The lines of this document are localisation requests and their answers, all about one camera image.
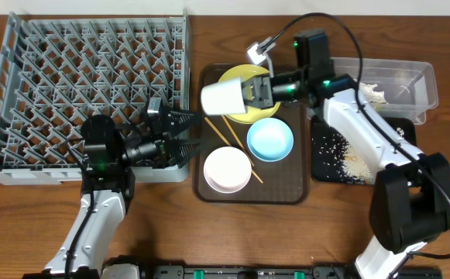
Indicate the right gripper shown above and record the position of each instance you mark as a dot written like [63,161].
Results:
[259,91]

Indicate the grey plastic dish rack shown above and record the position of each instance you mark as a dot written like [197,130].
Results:
[56,73]

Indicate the upper wooden chopstick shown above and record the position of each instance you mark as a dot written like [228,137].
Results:
[237,139]

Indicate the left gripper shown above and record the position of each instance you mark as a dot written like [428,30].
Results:
[163,136]

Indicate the wooden chopstick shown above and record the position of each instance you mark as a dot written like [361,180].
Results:
[227,143]
[237,139]

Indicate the clear plastic bin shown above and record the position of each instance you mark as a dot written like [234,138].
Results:
[409,87]

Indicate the black waste tray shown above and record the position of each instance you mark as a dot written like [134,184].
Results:
[325,155]

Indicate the spilled rice pile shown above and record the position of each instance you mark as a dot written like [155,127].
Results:
[356,166]

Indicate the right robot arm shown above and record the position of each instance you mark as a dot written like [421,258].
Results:
[410,206]

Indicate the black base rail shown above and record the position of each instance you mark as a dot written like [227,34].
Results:
[271,273]

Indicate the yellow round plate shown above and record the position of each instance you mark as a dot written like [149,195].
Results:
[246,71]

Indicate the lower wooden chopstick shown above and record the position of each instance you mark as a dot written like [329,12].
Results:
[227,143]

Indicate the white cup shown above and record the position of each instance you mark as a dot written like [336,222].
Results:
[223,98]

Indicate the light blue bowl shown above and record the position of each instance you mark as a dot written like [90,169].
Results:
[270,139]

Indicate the white round bowl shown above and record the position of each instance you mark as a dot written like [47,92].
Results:
[227,170]

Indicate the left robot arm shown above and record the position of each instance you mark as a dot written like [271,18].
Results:
[108,185]

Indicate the white tissue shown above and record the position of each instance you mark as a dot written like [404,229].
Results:
[371,94]

